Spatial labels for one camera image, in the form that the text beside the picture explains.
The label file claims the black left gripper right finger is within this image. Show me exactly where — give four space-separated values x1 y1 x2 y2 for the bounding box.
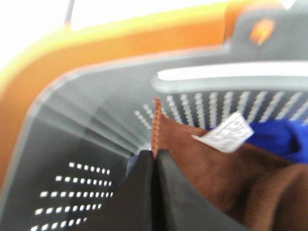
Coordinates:
156 150 248 231

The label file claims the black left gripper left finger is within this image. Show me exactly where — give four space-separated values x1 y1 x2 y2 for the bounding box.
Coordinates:
96 151 154 231

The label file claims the brown towel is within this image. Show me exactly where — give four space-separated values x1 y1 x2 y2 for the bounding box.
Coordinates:
152 98 308 231

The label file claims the white towel care label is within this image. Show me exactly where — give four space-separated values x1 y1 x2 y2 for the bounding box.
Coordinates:
192 112 254 153

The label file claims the grey perforated laundry basket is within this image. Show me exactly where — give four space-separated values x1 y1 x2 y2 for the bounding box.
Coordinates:
0 0 308 231

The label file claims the blue cloth in basket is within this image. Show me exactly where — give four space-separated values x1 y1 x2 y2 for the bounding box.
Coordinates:
247 120 308 164

